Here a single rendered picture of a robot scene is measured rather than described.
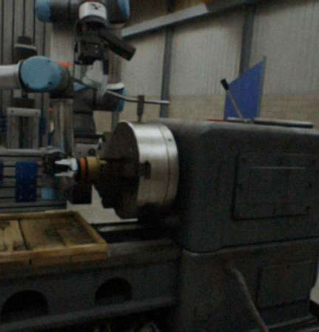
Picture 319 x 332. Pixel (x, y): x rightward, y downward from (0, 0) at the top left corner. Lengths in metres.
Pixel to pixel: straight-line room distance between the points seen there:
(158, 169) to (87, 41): 0.40
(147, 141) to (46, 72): 0.45
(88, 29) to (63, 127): 0.49
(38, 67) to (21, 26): 0.59
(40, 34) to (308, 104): 11.07
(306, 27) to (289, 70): 1.36
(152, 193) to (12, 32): 1.12
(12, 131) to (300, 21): 12.11
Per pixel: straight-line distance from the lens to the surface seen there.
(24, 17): 1.90
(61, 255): 0.97
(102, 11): 1.09
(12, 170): 1.65
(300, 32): 13.16
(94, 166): 1.08
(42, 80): 1.30
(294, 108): 12.67
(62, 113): 1.43
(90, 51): 1.02
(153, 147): 1.04
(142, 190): 1.02
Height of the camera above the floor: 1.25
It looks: 7 degrees down
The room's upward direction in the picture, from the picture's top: 4 degrees clockwise
